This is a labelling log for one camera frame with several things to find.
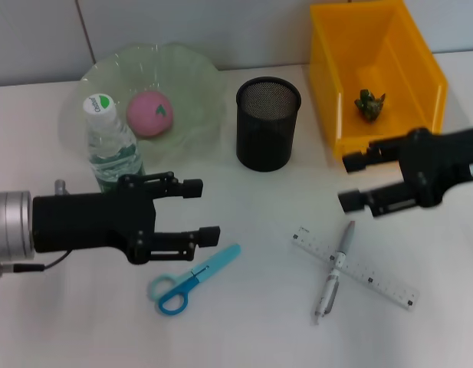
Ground pink toy peach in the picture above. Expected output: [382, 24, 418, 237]
[126, 90, 175, 140]

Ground green glass fruit plate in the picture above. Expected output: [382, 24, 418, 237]
[77, 41, 227, 154]

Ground clear plastic ruler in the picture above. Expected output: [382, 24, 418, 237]
[291, 225, 420, 312]

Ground silver pen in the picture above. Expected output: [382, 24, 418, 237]
[310, 220, 356, 327]

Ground left arm black plug cable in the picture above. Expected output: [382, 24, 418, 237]
[0, 179, 71, 281]

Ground clear green-label water bottle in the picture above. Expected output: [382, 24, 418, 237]
[81, 91, 147, 195]

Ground black mesh pen holder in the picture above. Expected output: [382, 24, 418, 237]
[235, 76, 302, 173]

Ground blue scissors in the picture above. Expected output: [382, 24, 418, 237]
[147, 243, 242, 317]

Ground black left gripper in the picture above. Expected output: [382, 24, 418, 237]
[31, 171, 204, 266]

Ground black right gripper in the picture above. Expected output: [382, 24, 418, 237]
[337, 125, 473, 219]

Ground yellow plastic bin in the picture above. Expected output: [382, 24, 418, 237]
[308, 0, 449, 161]

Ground small green toy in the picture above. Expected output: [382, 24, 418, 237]
[353, 88, 386, 123]

